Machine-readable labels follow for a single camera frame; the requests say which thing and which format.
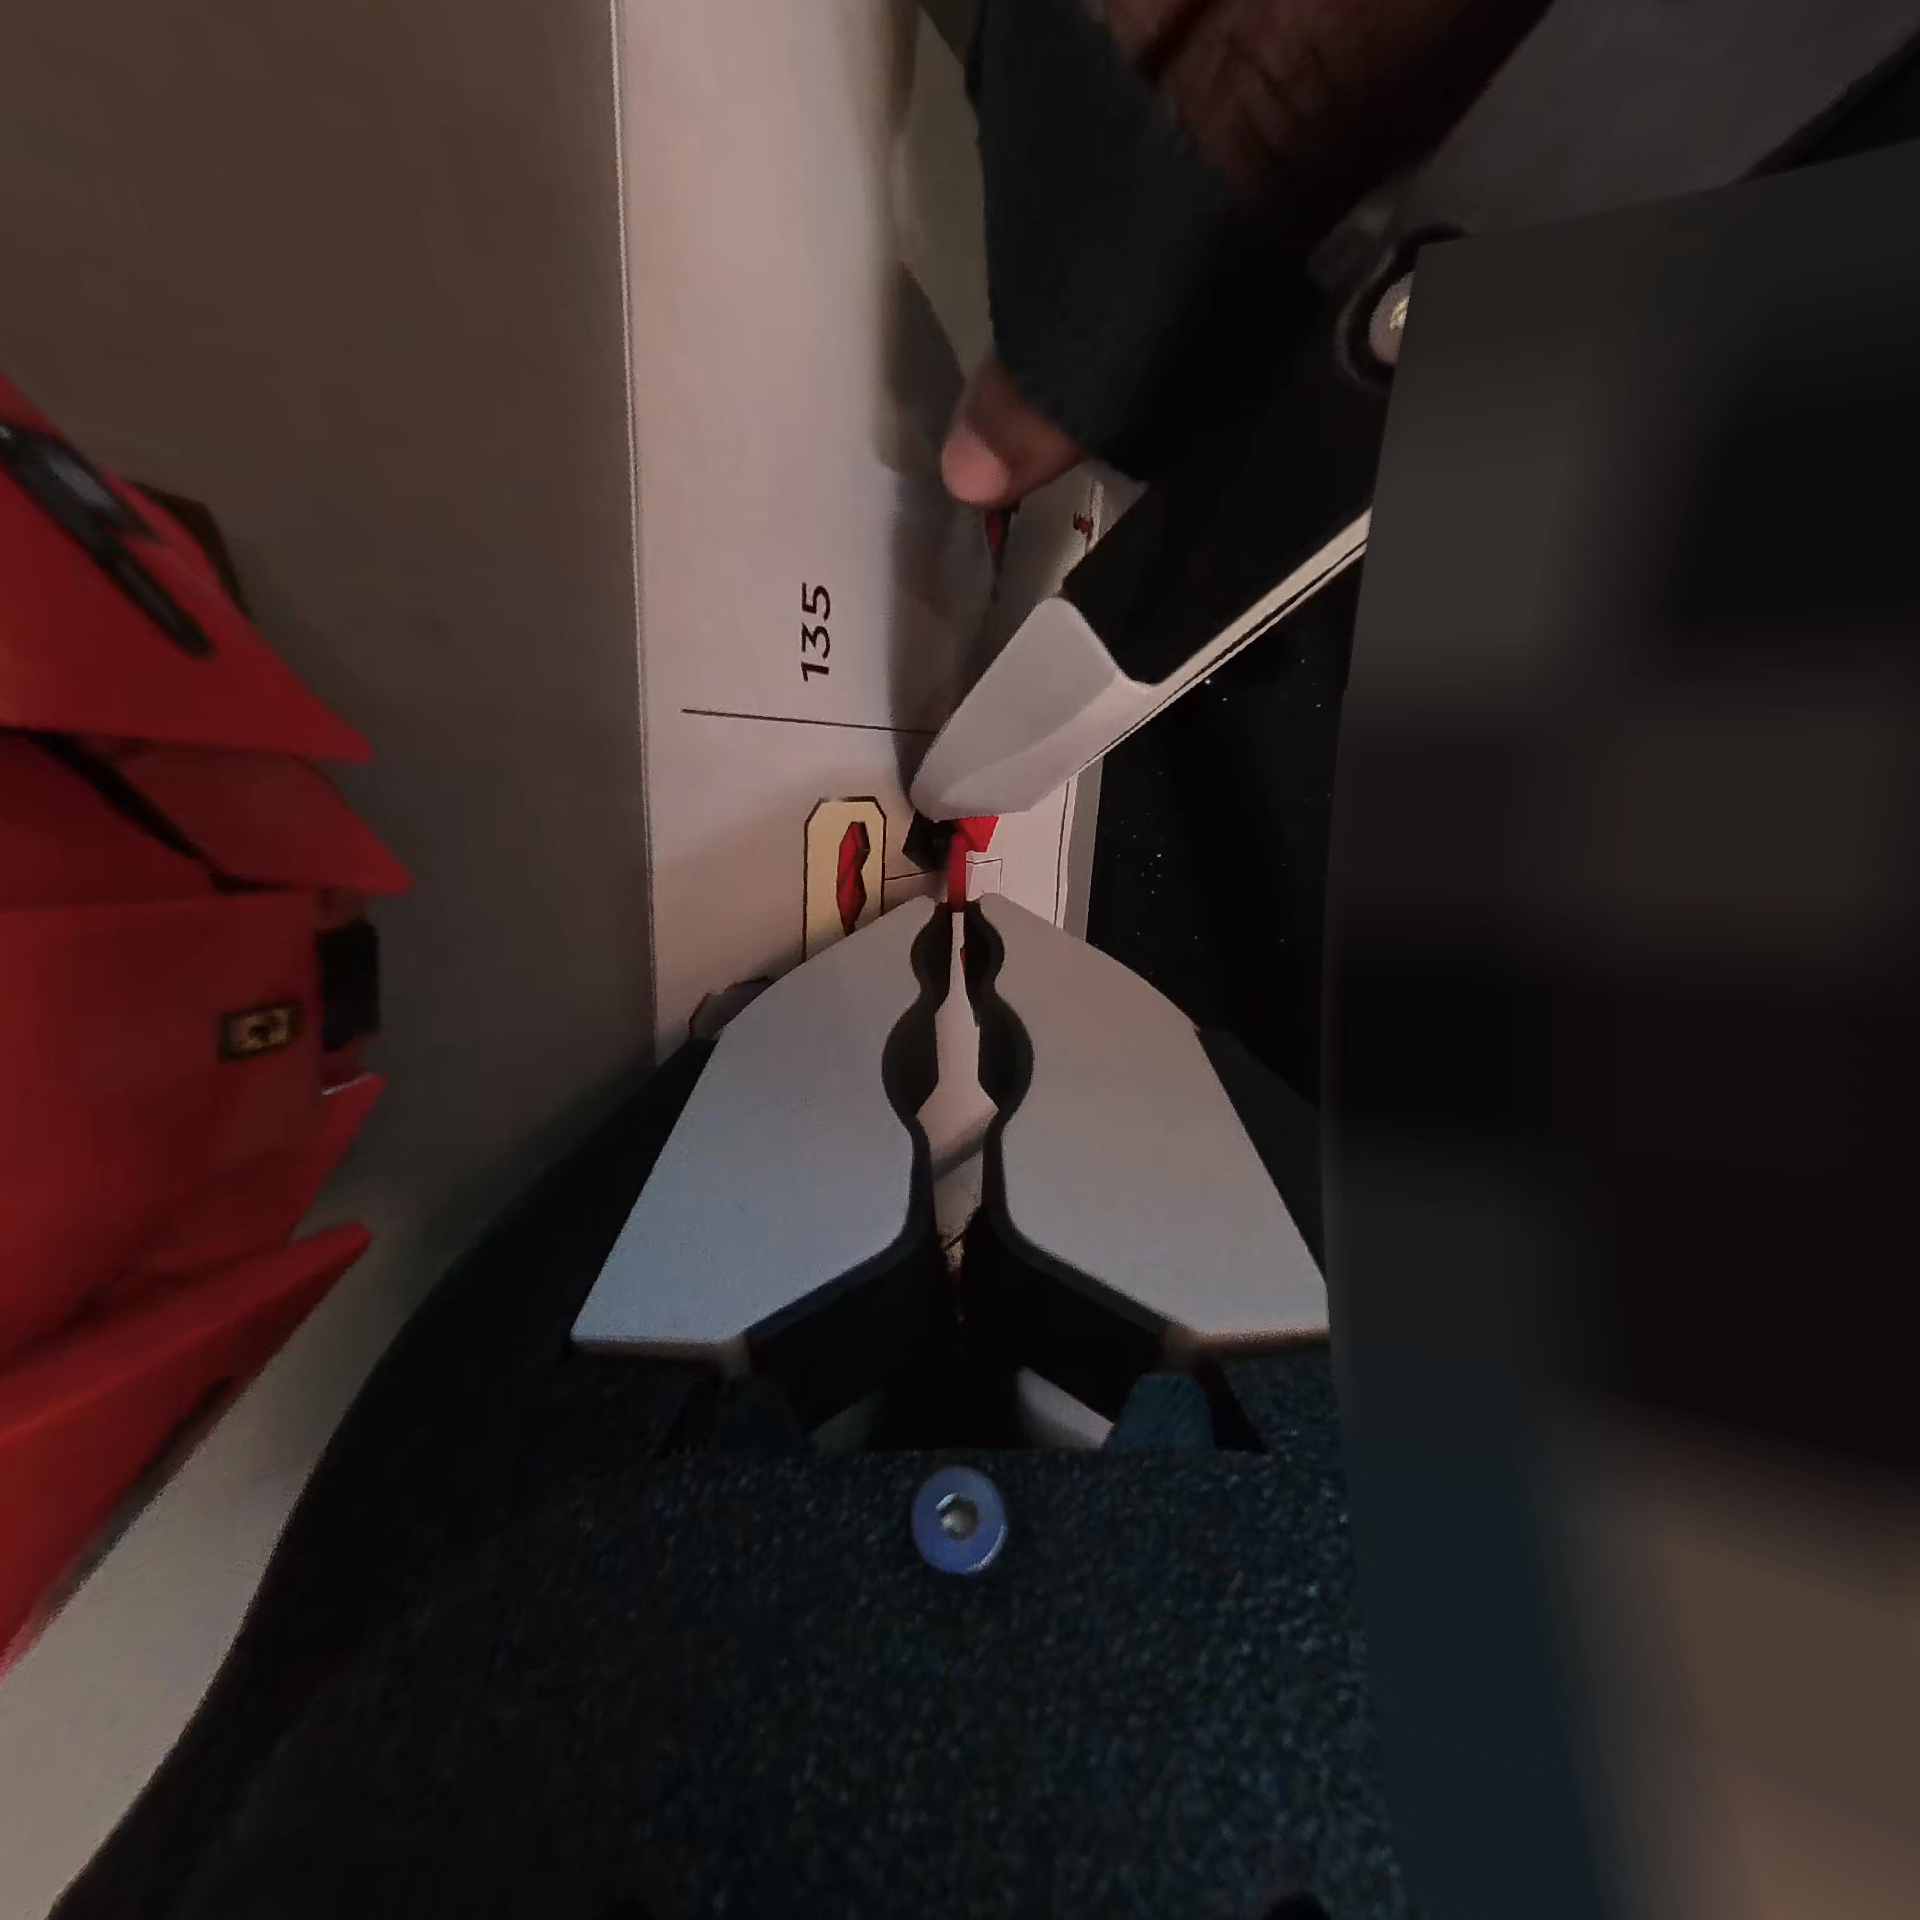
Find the person's right hand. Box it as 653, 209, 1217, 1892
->
936, 0, 1556, 510

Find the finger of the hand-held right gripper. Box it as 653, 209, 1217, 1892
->
906, 505, 1377, 831

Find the lego instruction booklet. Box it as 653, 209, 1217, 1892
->
612, 0, 1149, 1059

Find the red lego car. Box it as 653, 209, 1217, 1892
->
0, 376, 414, 1669

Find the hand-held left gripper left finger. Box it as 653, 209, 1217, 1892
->
570, 901, 962, 1388

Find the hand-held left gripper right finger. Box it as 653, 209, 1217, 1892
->
961, 901, 1333, 1388

